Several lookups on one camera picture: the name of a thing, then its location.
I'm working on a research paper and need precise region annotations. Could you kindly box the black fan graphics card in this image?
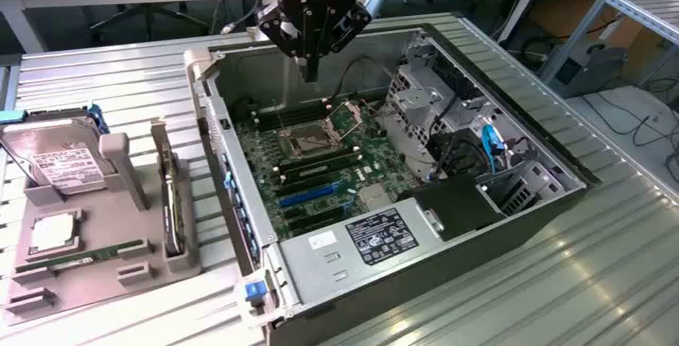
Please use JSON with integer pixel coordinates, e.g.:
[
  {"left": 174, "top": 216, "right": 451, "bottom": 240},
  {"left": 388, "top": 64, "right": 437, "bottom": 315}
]
[{"left": 149, "top": 118, "right": 188, "bottom": 259}]

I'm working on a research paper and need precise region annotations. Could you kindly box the black RAM slot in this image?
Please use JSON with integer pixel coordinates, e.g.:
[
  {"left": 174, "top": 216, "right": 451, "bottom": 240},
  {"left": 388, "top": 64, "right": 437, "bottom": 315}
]
[
  {"left": 250, "top": 99, "right": 323, "bottom": 119},
  {"left": 252, "top": 103, "right": 324, "bottom": 122},
  {"left": 257, "top": 111, "right": 328, "bottom": 131},
  {"left": 254, "top": 107, "right": 325, "bottom": 126}
]

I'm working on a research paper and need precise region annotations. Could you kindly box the thin metal locking lever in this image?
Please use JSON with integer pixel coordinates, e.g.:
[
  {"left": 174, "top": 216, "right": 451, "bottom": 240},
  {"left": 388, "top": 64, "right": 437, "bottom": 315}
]
[{"left": 271, "top": 98, "right": 292, "bottom": 134}]

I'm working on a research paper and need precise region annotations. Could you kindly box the metal socket cover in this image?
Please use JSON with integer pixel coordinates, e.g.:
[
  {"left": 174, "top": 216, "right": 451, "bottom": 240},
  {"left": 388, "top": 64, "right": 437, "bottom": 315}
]
[{"left": 323, "top": 98, "right": 373, "bottom": 139}]

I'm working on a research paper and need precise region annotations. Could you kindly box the CPU socket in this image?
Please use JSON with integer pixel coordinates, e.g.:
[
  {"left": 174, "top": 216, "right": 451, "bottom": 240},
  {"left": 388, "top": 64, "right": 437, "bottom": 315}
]
[{"left": 277, "top": 121, "right": 340, "bottom": 161}]

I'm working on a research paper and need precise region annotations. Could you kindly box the silver perforated drive cage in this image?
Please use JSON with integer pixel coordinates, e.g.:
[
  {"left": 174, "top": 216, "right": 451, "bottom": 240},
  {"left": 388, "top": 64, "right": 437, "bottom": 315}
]
[{"left": 384, "top": 37, "right": 508, "bottom": 182}]

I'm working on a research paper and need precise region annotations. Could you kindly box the green motherboard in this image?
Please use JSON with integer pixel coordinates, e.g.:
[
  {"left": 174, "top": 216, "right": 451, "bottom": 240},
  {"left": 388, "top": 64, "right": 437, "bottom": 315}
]
[{"left": 232, "top": 97, "right": 425, "bottom": 242}]

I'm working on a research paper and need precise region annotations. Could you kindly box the black slanted pole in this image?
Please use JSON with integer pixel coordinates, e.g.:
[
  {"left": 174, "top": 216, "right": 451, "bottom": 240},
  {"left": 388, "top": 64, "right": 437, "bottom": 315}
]
[{"left": 497, "top": 0, "right": 563, "bottom": 47}]

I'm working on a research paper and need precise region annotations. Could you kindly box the green RAM stick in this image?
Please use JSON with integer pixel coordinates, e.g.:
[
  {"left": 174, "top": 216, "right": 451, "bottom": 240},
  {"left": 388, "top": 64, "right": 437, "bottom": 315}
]
[
  {"left": 13, "top": 242, "right": 133, "bottom": 275},
  {"left": 277, "top": 150, "right": 363, "bottom": 174}
]

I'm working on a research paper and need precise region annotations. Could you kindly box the blue disk caddy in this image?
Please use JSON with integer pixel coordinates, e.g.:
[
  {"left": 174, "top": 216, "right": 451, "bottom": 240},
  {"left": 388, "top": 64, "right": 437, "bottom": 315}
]
[{"left": 0, "top": 101, "right": 112, "bottom": 136}]

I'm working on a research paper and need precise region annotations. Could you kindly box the silver chipset heat sink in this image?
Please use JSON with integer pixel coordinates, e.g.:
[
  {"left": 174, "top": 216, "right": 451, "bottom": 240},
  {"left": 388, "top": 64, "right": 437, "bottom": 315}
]
[{"left": 357, "top": 185, "right": 397, "bottom": 211}]

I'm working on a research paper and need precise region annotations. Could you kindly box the blue expansion slot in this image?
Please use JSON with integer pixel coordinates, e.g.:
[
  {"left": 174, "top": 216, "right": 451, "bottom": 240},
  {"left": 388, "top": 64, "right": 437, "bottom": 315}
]
[{"left": 277, "top": 185, "right": 341, "bottom": 210}]

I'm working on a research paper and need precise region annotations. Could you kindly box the black plastic shroud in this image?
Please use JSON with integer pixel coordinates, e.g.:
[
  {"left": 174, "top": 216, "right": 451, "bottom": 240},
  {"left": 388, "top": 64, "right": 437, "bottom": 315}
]
[{"left": 411, "top": 173, "right": 504, "bottom": 243}]

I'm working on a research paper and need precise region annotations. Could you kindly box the silver hard disk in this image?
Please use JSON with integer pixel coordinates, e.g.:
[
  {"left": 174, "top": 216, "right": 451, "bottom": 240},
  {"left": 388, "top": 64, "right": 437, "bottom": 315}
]
[{"left": 0, "top": 117, "right": 117, "bottom": 196}]

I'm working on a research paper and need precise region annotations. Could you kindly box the silver disk bay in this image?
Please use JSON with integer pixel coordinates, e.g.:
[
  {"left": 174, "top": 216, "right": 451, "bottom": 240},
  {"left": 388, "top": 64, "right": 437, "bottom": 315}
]
[{"left": 475, "top": 158, "right": 583, "bottom": 218}]

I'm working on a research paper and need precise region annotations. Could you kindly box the grey plastic parts rack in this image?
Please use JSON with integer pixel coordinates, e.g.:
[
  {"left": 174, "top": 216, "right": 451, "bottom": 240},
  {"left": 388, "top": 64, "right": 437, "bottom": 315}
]
[{"left": 1, "top": 130, "right": 205, "bottom": 327}]

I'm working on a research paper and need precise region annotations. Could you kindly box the silver power supply unit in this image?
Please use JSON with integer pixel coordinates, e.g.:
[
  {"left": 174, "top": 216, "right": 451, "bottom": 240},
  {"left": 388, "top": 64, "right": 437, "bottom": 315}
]
[{"left": 277, "top": 196, "right": 445, "bottom": 308}]

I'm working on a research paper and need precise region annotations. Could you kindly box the blue plastic case latch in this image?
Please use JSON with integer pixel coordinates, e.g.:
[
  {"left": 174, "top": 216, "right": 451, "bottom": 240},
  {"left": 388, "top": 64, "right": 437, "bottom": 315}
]
[{"left": 244, "top": 280, "right": 267, "bottom": 304}]

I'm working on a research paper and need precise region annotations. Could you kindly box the silver CPU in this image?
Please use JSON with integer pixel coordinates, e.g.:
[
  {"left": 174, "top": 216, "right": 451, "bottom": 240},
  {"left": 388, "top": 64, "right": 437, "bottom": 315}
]
[{"left": 28, "top": 214, "right": 78, "bottom": 254}]

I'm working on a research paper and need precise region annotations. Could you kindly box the open black PC case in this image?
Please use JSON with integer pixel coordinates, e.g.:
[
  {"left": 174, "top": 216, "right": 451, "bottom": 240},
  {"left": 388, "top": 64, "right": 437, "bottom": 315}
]
[{"left": 182, "top": 11, "right": 604, "bottom": 346}]

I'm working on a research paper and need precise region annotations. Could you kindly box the black hanging robot cable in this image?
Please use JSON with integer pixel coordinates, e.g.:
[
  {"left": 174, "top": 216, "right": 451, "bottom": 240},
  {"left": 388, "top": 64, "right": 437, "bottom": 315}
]
[{"left": 218, "top": 0, "right": 267, "bottom": 37}]

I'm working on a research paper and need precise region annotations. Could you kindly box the black wire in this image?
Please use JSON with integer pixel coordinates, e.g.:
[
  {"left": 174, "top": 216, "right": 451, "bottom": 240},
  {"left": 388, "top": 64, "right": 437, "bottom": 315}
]
[{"left": 335, "top": 55, "right": 396, "bottom": 103}]

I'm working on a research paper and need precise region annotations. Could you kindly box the blue wire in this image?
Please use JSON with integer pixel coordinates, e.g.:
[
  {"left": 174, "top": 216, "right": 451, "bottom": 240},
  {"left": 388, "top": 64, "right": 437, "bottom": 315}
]
[{"left": 479, "top": 122, "right": 505, "bottom": 176}]

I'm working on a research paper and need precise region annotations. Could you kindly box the grey machine with handle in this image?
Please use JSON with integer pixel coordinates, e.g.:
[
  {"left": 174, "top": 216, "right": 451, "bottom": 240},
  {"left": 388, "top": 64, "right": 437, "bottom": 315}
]
[{"left": 551, "top": 41, "right": 631, "bottom": 99}]

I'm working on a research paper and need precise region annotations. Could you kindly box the aluminium frame table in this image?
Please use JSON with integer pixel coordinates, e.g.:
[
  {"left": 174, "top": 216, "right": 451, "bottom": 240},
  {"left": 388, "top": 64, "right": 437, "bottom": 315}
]
[{"left": 537, "top": 0, "right": 679, "bottom": 96}]

